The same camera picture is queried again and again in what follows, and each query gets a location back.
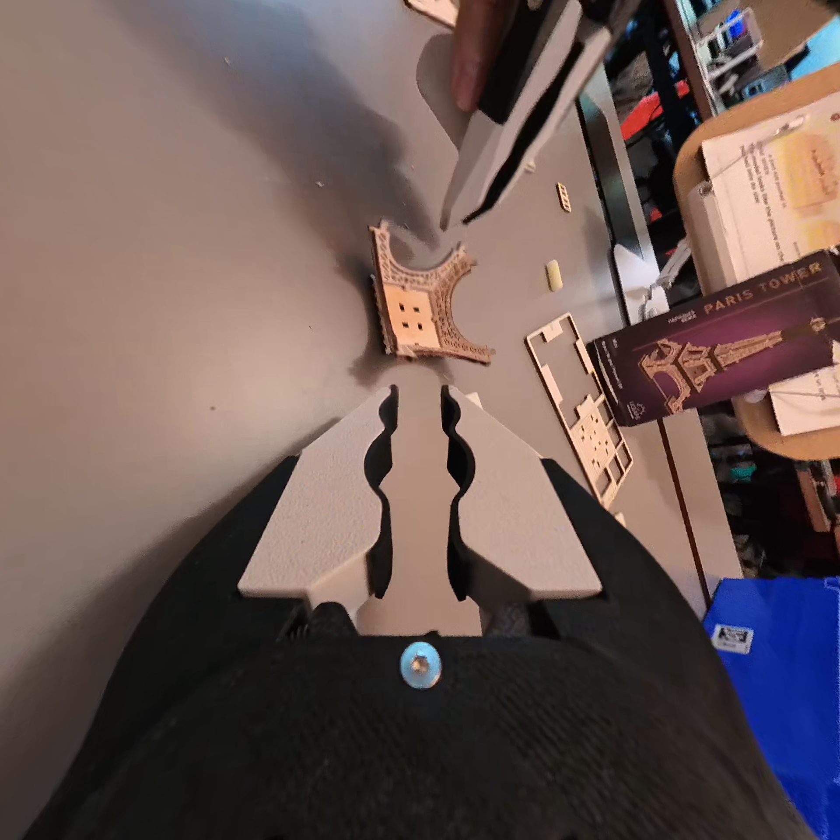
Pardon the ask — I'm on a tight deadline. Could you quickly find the person's left hand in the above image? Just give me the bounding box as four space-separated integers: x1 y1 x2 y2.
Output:
450 0 511 112

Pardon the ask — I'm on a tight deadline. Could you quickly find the white paper sheet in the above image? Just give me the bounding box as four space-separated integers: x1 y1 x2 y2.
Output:
768 364 840 438

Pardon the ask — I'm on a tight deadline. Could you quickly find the dark purple model kit box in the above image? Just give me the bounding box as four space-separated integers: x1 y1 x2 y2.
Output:
586 249 840 429

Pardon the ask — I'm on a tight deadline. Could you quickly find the round wooden side table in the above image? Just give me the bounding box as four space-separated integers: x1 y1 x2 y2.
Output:
672 62 840 462

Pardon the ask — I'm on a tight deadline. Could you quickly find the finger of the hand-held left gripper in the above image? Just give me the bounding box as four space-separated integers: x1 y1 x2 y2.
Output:
461 31 619 224
440 0 586 231

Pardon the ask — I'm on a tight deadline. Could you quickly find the white plastic object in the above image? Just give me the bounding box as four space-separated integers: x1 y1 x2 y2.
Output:
613 238 693 324

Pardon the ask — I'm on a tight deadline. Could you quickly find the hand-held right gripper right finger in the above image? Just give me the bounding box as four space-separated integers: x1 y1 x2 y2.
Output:
440 385 604 635

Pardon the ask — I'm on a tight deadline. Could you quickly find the wooden lattice tower base model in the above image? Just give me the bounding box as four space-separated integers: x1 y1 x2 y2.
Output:
366 220 497 366

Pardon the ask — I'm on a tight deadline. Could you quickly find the blue fabric bag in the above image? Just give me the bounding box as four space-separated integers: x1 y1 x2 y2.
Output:
702 576 840 840

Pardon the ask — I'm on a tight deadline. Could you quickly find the cluttered storage rack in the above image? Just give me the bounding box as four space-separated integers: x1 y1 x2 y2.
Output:
607 0 818 142

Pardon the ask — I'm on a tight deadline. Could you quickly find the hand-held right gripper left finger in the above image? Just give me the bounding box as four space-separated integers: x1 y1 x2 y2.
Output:
236 385 400 632

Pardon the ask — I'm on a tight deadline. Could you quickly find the laser-cut wooden frame sheet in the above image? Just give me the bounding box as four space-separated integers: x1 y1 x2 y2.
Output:
524 312 635 510

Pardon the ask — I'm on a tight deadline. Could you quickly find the grey desk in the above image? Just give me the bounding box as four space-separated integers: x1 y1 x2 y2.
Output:
0 0 744 837

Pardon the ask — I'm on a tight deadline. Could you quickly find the flat wooden puzzle piece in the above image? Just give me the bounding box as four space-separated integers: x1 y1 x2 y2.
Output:
402 0 460 28

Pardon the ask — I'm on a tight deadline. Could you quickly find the printed instruction sheet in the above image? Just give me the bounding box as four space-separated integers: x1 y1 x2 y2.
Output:
701 92 840 284

